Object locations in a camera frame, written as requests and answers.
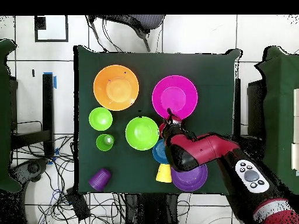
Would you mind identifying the large pink bowl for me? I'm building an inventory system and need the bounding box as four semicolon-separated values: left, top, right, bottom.
151;75;199;121

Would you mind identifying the medium green bowl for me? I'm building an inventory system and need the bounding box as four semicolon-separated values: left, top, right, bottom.
125;115;161;152

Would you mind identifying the small blue bowl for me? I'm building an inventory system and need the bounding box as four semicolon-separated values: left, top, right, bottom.
152;139;169;165

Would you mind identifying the yellow cup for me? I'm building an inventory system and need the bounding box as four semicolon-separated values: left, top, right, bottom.
155;163;173;183

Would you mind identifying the dark green tablecloth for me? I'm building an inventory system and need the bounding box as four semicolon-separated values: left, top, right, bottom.
72;44;242;195

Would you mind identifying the large orange bowl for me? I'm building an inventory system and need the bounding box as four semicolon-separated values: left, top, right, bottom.
93;64;140;112

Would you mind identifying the purple bowl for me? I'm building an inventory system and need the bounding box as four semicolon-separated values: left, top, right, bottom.
171;163;208;193

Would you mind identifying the small green bowl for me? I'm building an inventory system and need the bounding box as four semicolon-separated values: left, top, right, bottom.
88;106;114;132

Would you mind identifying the green cup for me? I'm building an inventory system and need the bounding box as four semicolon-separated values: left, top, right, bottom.
96;133;116;152

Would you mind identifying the grey office chair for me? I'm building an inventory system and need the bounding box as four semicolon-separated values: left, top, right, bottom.
86;15;166;53

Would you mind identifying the purple cup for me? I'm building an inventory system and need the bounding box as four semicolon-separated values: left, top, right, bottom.
88;167;112;192

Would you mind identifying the green-clothed side table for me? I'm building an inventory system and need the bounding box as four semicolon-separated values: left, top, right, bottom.
0;38;22;194
254;45;299;195

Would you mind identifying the blue tape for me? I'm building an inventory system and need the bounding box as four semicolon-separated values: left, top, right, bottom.
43;72;57;90

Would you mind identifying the black metal stand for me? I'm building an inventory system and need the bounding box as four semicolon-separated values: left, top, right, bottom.
10;73;55;158

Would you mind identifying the black power strip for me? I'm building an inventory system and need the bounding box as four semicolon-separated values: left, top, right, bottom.
65;187;91;222

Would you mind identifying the black caster leg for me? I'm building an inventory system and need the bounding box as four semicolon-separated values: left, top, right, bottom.
9;157;49;183

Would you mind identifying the black square frame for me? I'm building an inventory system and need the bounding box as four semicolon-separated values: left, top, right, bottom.
34;15;69;43

